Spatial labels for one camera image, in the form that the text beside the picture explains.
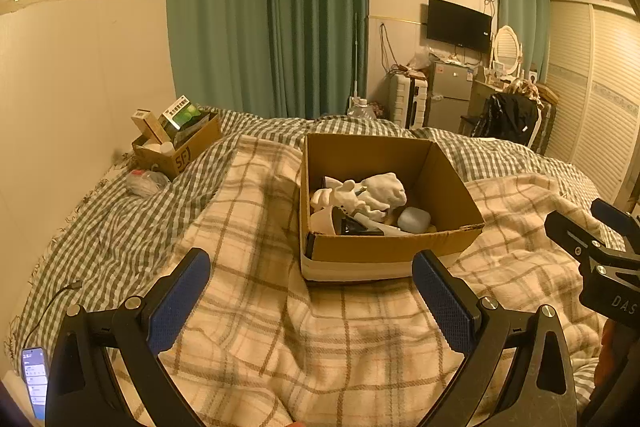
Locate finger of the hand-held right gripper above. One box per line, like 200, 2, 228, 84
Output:
590, 198, 640, 253
544, 210, 609, 269

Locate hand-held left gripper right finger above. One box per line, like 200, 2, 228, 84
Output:
411, 249, 587, 427

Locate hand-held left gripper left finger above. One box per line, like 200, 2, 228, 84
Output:
45, 248, 212, 427

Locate large cardboard box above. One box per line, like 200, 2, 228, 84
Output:
299, 133, 486, 283

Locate pale blue case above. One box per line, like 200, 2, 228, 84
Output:
397, 205, 432, 234

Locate white sock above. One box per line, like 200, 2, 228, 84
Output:
359, 173, 409, 211

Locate cream lace scrunchie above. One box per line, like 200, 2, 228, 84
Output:
311, 178, 372, 214

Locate person's right hand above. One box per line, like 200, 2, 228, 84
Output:
594, 321, 620, 387

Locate beige plaid blanket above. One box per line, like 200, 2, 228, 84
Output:
112, 134, 626, 427

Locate brown plaid suitcase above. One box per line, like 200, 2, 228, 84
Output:
530, 84, 559, 156

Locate white chair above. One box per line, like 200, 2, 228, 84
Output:
460, 94, 546, 145

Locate clear plastic bag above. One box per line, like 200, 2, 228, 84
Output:
124, 169, 169, 197

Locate black jacket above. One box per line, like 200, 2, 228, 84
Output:
472, 93, 540, 142

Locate white louvred wardrobe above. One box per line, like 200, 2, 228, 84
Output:
545, 0, 640, 208

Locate small cardboard box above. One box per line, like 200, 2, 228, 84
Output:
131, 113, 223, 182

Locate tan fluffy toy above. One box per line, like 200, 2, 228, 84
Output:
506, 79, 539, 100

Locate dressing table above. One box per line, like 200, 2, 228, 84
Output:
469, 79, 507, 138

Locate smartphone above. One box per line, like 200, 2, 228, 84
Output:
21, 347, 50, 421

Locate beige carton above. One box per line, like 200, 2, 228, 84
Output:
131, 108, 174, 146

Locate grey small fridge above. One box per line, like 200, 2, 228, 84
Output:
428, 60, 476, 139

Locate green printed carton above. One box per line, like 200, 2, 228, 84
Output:
159, 95, 207, 134

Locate white oval mirror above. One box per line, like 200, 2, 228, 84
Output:
491, 25, 525, 78

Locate white ribbed suitcase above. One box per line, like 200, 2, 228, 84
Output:
389, 73, 431, 130

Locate clear water jug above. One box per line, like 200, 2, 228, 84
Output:
348, 96, 376, 120

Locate crumpled plastic bag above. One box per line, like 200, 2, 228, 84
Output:
409, 47, 434, 70

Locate white mop pole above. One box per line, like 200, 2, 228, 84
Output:
352, 13, 361, 98

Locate black charging cable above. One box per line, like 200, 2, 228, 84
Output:
12, 280, 84, 349

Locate black wall television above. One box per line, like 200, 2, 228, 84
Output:
427, 0, 493, 54

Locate wall cables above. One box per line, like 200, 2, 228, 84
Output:
379, 23, 401, 70

